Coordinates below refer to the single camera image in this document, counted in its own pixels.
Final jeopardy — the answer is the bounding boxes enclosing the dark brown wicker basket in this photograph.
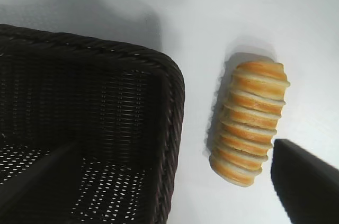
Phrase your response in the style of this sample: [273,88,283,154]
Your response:
[0,24,185,224]

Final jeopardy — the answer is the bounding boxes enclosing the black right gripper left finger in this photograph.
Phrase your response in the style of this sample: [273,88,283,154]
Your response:
[0,141,82,224]

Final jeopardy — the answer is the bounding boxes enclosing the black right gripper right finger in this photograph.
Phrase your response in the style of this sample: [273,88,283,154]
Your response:
[270,138,339,224]

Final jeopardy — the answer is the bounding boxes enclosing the long striped bread loaf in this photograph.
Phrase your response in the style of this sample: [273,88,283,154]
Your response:
[209,60,291,188]

